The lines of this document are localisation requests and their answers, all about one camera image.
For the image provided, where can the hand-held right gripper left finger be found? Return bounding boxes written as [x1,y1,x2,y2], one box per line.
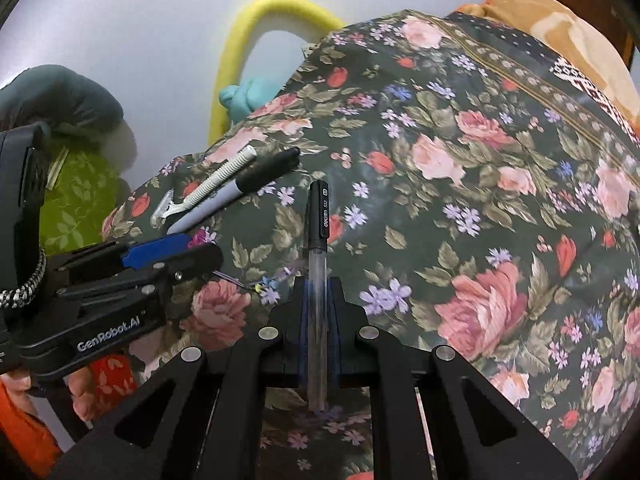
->
[47,276,311,480]

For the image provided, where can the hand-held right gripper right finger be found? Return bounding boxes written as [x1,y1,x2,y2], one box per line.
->
[327,277,581,480]

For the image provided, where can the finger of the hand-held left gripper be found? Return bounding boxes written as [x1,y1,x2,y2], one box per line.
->
[57,233,193,272]
[64,243,224,312]

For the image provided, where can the clear pen with black cap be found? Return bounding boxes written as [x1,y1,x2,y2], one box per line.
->
[306,180,331,411]

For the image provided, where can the person's left forearm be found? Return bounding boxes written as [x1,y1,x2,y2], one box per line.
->
[0,387,63,466]

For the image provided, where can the person's left hand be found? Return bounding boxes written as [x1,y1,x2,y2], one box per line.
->
[0,362,109,424]

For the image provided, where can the red floral cloth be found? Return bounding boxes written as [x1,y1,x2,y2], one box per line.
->
[92,352,141,406]

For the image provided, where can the white disposable razor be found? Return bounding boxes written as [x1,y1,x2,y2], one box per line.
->
[150,146,257,220]

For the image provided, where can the green floral cloth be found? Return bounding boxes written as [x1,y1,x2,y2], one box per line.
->
[40,149,124,257]

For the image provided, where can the grey marker with black cap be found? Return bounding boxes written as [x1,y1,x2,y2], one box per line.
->
[166,147,301,236]

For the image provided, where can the teal plastic toy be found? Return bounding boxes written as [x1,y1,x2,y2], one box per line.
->
[218,77,284,126]

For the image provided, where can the dark floral cloth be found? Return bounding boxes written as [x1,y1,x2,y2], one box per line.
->
[100,7,640,480]

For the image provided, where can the dark green cloth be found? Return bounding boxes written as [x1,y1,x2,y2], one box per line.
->
[0,65,125,137]

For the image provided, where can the yellow foam tube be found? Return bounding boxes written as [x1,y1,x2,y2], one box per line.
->
[207,0,347,146]

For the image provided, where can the orange patterned pillow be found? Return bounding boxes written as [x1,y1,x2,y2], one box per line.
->
[454,0,640,137]

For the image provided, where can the braided black white cable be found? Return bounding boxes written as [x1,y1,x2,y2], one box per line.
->
[0,249,49,309]

